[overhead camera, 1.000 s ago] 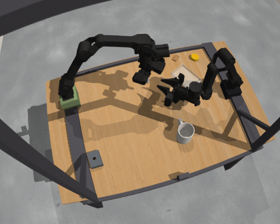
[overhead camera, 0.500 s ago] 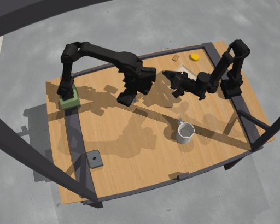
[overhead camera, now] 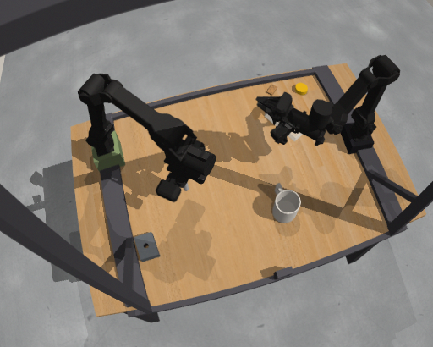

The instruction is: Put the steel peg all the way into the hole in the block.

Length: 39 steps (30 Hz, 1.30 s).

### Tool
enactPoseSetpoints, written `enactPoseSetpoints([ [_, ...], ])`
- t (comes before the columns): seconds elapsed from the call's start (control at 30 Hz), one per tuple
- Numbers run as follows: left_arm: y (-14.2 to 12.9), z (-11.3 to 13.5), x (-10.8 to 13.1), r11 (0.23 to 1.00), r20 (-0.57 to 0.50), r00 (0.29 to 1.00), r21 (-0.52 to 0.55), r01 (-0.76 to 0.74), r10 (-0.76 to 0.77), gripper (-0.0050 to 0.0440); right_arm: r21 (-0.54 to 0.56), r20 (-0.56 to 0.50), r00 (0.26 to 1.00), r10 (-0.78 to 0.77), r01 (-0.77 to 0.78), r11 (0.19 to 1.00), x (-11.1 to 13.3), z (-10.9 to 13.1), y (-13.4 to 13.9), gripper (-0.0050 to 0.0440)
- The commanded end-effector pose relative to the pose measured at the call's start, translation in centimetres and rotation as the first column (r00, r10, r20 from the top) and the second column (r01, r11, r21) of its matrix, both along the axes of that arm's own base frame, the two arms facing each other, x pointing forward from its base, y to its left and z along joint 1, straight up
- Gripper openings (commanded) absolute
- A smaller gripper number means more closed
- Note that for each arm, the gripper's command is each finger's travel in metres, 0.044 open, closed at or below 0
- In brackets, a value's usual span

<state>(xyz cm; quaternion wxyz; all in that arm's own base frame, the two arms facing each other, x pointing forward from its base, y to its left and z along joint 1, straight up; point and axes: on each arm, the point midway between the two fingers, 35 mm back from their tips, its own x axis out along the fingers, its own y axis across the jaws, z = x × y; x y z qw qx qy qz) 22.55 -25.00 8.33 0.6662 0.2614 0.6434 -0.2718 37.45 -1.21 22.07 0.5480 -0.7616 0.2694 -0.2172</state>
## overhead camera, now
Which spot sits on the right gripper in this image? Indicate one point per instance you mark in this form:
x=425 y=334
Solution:
x=271 y=105

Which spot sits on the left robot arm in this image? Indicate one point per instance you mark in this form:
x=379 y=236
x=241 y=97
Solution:
x=163 y=128

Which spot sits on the grey mug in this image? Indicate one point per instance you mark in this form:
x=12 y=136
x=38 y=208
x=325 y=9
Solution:
x=287 y=201

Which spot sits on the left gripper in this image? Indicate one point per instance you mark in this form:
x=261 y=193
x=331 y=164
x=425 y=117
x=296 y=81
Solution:
x=170 y=188

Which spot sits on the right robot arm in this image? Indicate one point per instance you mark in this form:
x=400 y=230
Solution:
x=385 y=71

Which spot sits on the yellow short cylinder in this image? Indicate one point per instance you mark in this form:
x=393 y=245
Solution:
x=301 y=88

